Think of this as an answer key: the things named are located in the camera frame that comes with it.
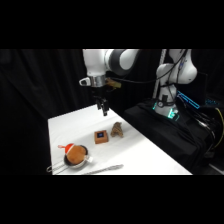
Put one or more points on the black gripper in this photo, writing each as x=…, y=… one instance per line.
x=100, y=92

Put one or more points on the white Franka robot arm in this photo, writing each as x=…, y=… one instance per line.
x=96, y=63

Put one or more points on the wooden block with blue centre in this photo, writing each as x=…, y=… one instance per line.
x=101, y=137

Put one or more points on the tiger-striped plush toy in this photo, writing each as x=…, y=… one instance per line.
x=117, y=130

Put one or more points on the brown plush with red hat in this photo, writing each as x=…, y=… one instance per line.
x=76, y=152

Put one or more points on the metal strainer pan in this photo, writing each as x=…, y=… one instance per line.
x=80, y=164

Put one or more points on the black robot stand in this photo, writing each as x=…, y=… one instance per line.
x=160, y=133

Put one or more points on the black curtain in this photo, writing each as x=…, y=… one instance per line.
x=33, y=93

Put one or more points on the green base light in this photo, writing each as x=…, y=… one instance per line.
x=172, y=114

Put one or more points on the blue-lit device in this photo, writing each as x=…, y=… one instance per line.
x=188, y=99

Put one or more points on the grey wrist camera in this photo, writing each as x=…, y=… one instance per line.
x=84, y=81

